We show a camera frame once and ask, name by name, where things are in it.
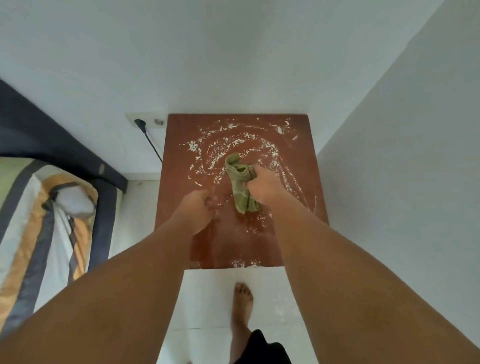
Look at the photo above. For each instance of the person's left hand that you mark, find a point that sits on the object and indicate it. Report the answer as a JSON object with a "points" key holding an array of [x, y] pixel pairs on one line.
{"points": [[191, 212]]}

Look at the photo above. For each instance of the person's left forearm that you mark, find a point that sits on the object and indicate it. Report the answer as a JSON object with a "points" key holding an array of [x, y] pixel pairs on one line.
{"points": [[112, 296]]}

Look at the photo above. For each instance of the green cleaning cloth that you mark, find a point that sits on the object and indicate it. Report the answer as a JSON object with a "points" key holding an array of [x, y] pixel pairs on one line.
{"points": [[240, 187]]}

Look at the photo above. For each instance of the white pillow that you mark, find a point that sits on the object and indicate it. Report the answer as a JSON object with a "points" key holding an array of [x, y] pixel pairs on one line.
{"points": [[77, 202]]}

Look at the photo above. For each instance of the white wall socket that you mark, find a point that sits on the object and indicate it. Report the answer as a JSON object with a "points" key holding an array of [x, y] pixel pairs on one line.
{"points": [[157, 120]]}

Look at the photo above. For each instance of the white powder spill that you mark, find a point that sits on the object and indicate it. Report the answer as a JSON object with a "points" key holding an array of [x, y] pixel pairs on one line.
{"points": [[262, 146]]}

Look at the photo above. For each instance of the person's bare leg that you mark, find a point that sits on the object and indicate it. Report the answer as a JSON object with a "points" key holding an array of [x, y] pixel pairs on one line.
{"points": [[242, 311]]}

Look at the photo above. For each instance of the black power plug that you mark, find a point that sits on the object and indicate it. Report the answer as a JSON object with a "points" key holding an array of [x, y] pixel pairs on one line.
{"points": [[140, 124]]}

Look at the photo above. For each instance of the person's right fingers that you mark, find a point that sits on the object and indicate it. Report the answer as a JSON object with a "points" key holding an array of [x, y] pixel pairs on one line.
{"points": [[252, 183]]}

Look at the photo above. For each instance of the black shorts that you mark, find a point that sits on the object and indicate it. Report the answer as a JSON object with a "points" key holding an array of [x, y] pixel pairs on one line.
{"points": [[262, 350]]}

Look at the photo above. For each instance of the person's right forearm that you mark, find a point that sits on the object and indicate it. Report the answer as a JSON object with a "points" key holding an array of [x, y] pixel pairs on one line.
{"points": [[348, 288]]}

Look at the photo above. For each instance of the person's left fingers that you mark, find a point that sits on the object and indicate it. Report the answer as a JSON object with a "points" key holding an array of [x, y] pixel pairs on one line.
{"points": [[212, 205]]}

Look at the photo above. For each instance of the dark blue bed frame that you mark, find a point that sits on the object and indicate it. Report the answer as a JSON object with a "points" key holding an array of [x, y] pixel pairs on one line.
{"points": [[48, 142]]}

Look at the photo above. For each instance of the person's right hand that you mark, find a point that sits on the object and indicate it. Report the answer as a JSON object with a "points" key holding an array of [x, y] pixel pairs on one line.
{"points": [[266, 185]]}

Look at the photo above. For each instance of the striped bed sheet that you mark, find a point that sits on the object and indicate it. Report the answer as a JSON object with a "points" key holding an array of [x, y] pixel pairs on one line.
{"points": [[26, 240]]}

